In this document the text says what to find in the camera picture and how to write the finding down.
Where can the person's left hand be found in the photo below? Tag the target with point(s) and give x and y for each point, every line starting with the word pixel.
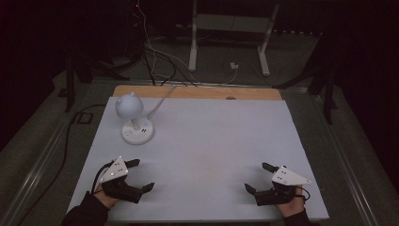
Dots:
pixel 105 197

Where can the metal frame rail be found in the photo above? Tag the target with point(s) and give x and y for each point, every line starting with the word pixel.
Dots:
pixel 348 163
pixel 34 175

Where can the grey metal stand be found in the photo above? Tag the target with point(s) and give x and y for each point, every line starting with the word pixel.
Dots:
pixel 230 23

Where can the person's right hand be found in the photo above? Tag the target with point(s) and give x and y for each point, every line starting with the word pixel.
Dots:
pixel 291 207

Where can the white round desk lamp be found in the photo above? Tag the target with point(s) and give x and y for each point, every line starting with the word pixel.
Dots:
pixel 130 108

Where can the white table mat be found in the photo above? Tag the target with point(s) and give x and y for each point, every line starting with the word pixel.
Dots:
pixel 213 141

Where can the black tripod stand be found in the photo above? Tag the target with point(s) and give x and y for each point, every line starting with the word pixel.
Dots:
pixel 327 91

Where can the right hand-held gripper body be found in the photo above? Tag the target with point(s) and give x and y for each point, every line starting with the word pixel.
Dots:
pixel 276 196

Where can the black rectangular floor frame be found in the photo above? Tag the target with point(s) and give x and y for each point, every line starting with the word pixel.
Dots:
pixel 83 118

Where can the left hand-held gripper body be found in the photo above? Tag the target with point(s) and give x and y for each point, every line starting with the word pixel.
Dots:
pixel 120 190

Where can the white plug adapter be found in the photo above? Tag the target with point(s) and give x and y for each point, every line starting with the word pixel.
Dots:
pixel 234 65

